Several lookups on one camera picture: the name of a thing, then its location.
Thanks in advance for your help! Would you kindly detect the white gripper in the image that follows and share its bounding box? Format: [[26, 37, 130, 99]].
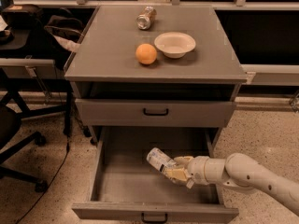
[[164, 156, 208, 186]]

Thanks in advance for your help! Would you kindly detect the clear plastic water bottle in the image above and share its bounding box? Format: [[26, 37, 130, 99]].
[[146, 147, 194, 189]]

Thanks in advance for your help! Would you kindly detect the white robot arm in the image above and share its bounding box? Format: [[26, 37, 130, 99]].
[[163, 153, 299, 215]]

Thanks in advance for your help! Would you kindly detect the grey open lower drawer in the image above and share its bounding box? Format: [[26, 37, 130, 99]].
[[72, 127, 238, 224]]

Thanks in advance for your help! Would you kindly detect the grey drawer cabinet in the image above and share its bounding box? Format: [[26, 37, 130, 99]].
[[65, 6, 246, 141]]

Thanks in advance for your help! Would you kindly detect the grey upper drawer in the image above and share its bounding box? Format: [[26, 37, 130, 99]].
[[75, 99, 235, 128]]

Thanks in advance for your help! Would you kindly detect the orange fruit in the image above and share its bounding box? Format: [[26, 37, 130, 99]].
[[135, 44, 157, 65]]

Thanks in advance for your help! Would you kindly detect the white paper bowl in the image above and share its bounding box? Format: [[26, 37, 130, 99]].
[[154, 32, 196, 59]]

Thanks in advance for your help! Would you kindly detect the metal soda can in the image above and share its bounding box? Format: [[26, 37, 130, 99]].
[[136, 7, 157, 30]]

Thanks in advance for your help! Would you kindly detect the black office chair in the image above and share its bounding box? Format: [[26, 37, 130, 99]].
[[0, 103, 49, 193]]

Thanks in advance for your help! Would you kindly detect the dark side desk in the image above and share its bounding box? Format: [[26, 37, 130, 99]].
[[0, 28, 72, 135]]

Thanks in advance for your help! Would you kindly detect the black box on desk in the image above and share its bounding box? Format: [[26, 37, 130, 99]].
[[1, 4, 43, 29]]

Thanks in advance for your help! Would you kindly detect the black floor cable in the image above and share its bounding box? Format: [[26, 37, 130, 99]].
[[14, 103, 92, 224]]

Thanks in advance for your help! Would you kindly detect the dark bag with strap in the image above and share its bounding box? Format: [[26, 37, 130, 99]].
[[44, 15, 84, 70]]

